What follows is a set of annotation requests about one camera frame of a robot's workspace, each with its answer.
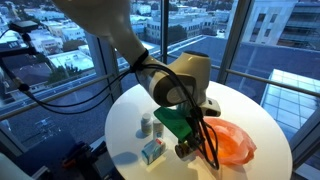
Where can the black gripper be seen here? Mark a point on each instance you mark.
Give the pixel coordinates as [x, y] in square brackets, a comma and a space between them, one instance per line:
[196, 131]

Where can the yellow and brown bottle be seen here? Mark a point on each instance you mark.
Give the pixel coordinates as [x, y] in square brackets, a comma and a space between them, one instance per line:
[182, 150]

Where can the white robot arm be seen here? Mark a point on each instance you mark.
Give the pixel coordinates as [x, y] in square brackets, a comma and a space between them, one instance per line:
[186, 76]

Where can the orange plastic bag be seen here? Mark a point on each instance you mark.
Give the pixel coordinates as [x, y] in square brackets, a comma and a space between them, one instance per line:
[233, 143]

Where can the slim white bottle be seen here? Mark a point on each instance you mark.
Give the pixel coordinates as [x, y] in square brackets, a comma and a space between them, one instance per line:
[158, 128]

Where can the white bottle orange label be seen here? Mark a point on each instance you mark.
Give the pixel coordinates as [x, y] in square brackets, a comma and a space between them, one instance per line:
[146, 123]

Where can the blue and white carton box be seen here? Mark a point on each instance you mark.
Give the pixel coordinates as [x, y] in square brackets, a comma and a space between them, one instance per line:
[153, 150]

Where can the metal window handrail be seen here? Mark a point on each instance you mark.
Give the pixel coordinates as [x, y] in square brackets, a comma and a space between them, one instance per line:
[253, 76]

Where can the white curved object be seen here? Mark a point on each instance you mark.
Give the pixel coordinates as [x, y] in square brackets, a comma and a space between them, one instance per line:
[10, 168]

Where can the black camera stand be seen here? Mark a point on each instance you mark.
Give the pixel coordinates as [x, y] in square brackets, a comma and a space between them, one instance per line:
[16, 51]

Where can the black camera box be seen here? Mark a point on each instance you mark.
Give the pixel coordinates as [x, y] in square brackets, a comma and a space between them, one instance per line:
[23, 26]

